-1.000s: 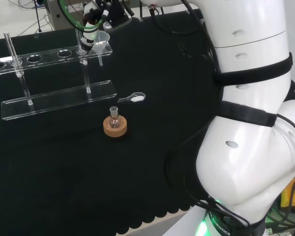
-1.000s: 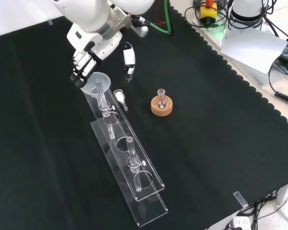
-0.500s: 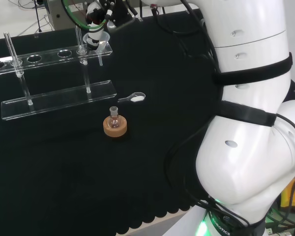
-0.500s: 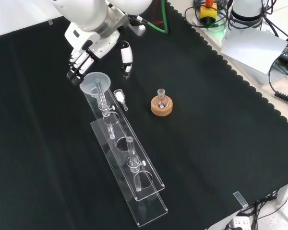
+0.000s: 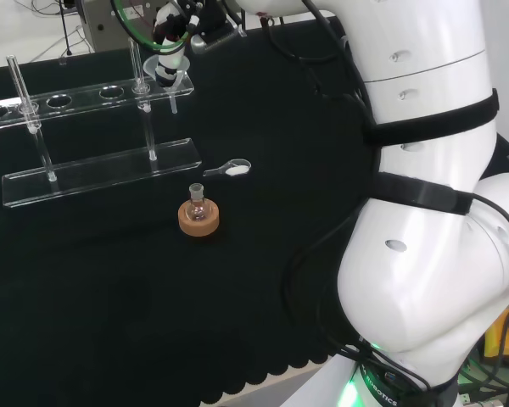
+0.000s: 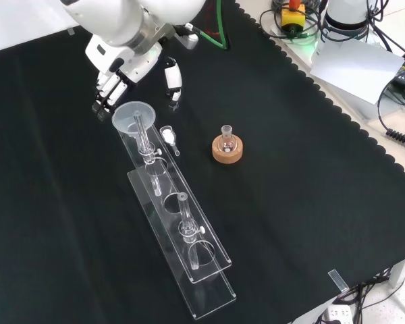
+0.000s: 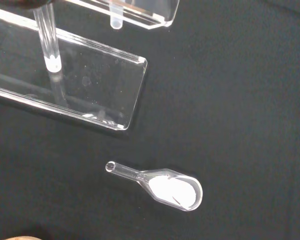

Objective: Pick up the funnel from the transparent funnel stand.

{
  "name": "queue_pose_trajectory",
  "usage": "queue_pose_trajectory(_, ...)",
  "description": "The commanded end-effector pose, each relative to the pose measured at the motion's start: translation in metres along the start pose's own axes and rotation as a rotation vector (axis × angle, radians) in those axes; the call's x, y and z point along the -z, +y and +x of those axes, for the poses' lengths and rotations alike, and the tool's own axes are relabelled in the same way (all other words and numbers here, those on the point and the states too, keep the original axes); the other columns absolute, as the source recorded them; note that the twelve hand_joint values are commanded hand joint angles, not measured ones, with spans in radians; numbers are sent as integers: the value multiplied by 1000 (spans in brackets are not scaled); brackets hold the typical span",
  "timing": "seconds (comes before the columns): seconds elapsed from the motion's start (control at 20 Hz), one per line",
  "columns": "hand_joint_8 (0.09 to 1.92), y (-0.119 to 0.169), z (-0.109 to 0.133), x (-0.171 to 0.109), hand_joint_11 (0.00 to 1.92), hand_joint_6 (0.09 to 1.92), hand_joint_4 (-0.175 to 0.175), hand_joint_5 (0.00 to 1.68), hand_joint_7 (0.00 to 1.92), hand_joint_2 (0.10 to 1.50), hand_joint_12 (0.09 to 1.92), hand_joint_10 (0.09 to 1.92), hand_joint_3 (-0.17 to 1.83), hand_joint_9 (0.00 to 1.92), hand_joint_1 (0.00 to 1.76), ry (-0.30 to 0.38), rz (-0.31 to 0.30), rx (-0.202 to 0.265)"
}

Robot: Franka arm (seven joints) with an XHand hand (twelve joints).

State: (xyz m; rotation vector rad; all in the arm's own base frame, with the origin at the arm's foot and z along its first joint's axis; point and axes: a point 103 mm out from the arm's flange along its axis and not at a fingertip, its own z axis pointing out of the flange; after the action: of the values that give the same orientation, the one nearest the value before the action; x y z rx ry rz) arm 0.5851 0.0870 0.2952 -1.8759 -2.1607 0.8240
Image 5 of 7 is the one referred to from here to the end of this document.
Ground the glass weighing funnel with powder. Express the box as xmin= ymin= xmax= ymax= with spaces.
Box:
xmin=202 ymin=158 xmax=252 ymax=177

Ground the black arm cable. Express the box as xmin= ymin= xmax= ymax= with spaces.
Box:
xmin=282 ymin=192 xmax=509 ymax=407

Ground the black bench cloth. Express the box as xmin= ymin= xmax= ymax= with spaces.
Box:
xmin=0 ymin=16 xmax=509 ymax=406

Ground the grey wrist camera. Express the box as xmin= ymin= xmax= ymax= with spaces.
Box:
xmin=189 ymin=23 xmax=248 ymax=54

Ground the thin black tripod leg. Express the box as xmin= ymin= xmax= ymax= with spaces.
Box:
xmin=59 ymin=0 xmax=73 ymax=56

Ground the translucent plastic funnel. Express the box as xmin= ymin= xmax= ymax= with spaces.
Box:
xmin=143 ymin=54 xmax=192 ymax=114

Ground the small round-bottom glass flask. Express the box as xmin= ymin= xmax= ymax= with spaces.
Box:
xmin=185 ymin=182 xmax=210 ymax=222

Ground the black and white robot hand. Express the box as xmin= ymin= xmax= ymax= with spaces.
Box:
xmin=152 ymin=0 xmax=238 ymax=88

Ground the green cable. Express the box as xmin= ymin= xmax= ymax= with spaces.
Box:
xmin=109 ymin=0 xmax=193 ymax=56

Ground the cork ring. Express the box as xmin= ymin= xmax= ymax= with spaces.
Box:
xmin=177 ymin=198 xmax=221 ymax=243

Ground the grey metal control box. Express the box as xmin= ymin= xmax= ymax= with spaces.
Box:
xmin=75 ymin=0 xmax=162 ymax=54

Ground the clear acrylic funnel stand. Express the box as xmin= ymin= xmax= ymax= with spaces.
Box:
xmin=0 ymin=40 xmax=203 ymax=209

